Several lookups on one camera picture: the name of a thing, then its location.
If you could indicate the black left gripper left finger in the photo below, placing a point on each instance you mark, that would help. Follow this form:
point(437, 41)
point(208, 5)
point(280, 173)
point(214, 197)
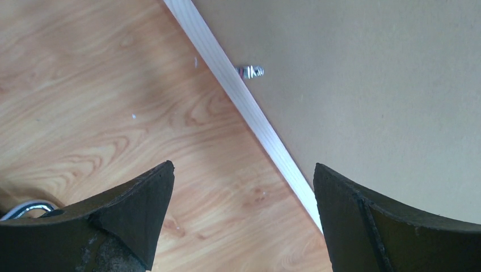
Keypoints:
point(116, 230)

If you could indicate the black poker chip case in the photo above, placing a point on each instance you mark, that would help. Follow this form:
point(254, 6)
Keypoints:
point(19, 210)

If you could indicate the brown cardboard backing board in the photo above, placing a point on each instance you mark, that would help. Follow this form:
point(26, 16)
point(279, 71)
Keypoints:
point(387, 93)

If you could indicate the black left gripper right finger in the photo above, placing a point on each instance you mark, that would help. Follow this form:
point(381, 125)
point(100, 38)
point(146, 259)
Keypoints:
point(368, 231)

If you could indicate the wooden picture frame pink inlay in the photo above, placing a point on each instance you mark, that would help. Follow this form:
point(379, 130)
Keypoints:
point(218, 62)

